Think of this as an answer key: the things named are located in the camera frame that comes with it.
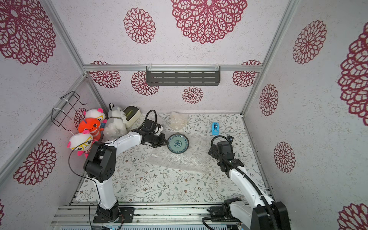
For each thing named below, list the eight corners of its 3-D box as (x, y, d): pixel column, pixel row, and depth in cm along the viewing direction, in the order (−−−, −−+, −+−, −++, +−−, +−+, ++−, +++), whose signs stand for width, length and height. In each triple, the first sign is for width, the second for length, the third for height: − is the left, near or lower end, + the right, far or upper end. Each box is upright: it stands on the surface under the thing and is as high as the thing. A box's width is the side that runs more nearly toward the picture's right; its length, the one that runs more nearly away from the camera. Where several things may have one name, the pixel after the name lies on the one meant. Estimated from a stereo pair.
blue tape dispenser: (212, 135, 110) (212, 131, 106) (210, 125, 116) (211, 122, 112) (219, 135, 110) (221, 131, 106) (218, 125, 116) (219, 122, 112)
